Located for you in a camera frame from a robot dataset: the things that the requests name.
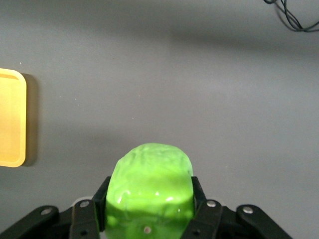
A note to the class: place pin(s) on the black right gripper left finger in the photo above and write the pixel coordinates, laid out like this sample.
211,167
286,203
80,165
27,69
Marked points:
62,220

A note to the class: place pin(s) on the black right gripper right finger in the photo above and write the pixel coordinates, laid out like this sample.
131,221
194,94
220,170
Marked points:
224,221

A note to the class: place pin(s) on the green apple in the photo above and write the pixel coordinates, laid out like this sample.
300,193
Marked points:
149,189

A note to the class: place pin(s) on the yellow plastic tray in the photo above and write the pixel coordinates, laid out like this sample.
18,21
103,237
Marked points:
11,119

